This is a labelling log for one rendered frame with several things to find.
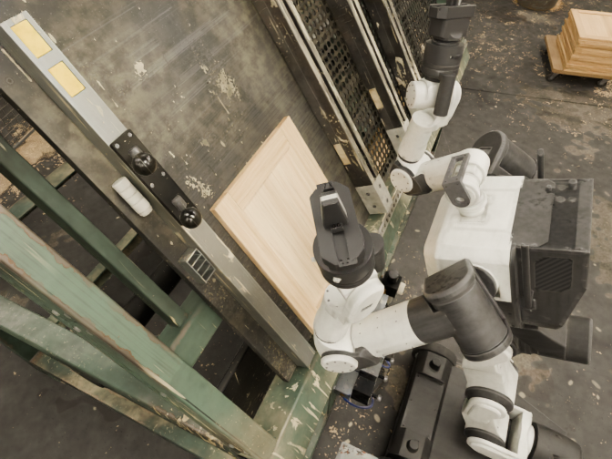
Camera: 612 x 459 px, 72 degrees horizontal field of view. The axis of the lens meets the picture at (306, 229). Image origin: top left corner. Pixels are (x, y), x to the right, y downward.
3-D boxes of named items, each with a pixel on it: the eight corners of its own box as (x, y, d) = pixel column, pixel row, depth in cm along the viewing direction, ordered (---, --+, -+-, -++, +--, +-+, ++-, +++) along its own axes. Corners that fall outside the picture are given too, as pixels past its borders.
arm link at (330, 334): (321, 275, 83) (310, 319, 98) (318, 322, 77) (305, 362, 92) (374, 282, 84) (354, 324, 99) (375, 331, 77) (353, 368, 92)
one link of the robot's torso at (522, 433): (524, 421, 168) (537, 411, 157) (516, 473, 156) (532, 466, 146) (471, 398, 173) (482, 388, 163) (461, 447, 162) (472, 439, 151)
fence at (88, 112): (297, 365, 114) (308, 368, 111) (-9, 33, 64) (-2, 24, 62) (304, 350, 117) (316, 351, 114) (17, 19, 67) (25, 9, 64)
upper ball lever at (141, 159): (134, 168, 78) (144, 183, 66) (119, 150, 76) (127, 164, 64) (150, 155, 78) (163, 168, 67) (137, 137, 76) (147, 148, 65)
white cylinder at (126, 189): (108, 187, 77) (138, 218, 81) (116, 185, 75) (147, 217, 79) (119, 177, 79) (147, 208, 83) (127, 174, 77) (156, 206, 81)
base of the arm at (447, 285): (466, 328, 88) (520, 315, 80) (450, 369, 78) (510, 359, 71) (428, 269, 87) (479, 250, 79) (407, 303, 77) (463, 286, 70)
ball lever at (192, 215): (176, 214, 84) (191, 236, 73) (163, 200, 82) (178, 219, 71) (190, 202, 85) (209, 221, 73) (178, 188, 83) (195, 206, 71)
